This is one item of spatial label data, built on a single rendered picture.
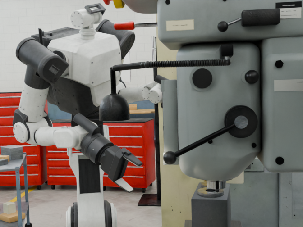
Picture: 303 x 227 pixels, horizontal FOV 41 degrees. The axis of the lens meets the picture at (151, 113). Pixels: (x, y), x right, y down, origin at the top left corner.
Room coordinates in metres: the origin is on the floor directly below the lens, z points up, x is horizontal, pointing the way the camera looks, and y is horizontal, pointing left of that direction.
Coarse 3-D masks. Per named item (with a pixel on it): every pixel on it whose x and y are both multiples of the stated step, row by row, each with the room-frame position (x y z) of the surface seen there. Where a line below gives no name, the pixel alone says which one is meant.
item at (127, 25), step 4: (116, 24) 1.11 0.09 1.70; (120, 24) 1.11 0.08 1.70; (124, 24) 1.11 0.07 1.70; (128, 24) 1.11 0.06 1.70; (132, 24) 1.10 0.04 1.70; (136, 24) 1.11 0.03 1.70; (140, 24) 1.11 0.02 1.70; (144, 24) 1.11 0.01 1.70; (148, 24) 1.11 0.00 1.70; (152, 24) 1.10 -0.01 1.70; (156, 24) 1.10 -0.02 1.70; (116, 28) 1.12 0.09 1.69; (120, 28) 1.11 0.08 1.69; (124, 28) 1.11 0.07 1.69; (128, 28) 1.11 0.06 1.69; (132, 28) 1.11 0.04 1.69
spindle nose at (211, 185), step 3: (207, 183) 0.98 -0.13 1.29; (210, 183) 0.97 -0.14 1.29; (213, 183) 0.97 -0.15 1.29; (219, 183) 0.97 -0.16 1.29; (222, 183) 0.97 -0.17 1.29; (225, 183) 0.98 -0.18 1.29; (207, 186) 0.98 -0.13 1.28; (210, 186) 0.97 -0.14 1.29; (213, 186) 0.97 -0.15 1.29; (219, 186) 0.97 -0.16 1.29; (222, 186) 0.97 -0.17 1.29; (225, 186) 0.98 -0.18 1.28; (219, 189) 0.97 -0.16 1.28
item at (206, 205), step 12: (204, 192) 1.35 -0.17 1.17; (216, 192) 1.35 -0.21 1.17; (228, 192) 1.39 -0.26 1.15; (192, 204) 1.33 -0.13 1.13; (204, 204) 1.32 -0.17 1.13; (216, 204) 1.31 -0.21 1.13; (228, 204) 1.36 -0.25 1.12; (192, 216) 1.33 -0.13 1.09; (204, 216) 1.32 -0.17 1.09; (216, 216) 1.31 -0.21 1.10; (228, 216) 1.35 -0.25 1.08
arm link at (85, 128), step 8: (80, 120) 1.34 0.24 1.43; (88, 120) 1.34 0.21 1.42; (80, 128) 1.35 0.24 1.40; (88, 128) 1.32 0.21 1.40; (96, 128) 1.31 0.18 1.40; (80, 136) 1.32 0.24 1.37; (88, 136) 1.31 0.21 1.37; (96, 136) 1.31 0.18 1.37; (80, 144) 1.33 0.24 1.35; (88, 144) 1.30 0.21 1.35
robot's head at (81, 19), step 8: (96, 8) 1.57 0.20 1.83; (72, 16) 1.51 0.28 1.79; (80, 16) 1.49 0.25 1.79; (88, 16) 1.51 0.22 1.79; (96, 16) 1.56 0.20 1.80; (72, 24) 1.53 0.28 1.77; (80, 24) 1.50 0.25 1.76; (88, 24) 1.53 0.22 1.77; (80, 32) 1.55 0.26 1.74; (88, 32) 1.54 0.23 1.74
